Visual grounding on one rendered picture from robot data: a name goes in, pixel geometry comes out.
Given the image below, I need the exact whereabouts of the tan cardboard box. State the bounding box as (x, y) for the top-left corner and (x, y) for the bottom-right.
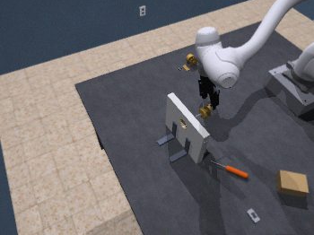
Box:
(275, 170), (309, 197)

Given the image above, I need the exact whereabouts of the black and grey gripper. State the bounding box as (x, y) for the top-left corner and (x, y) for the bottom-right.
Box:
(198, 75), (220, 115)

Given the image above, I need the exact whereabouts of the orange screwdriver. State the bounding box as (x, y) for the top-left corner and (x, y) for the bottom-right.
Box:
(223, 166), (249, 178)

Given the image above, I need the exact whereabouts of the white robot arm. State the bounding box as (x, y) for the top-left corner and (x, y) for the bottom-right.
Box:
(195, 0), (314, 92)

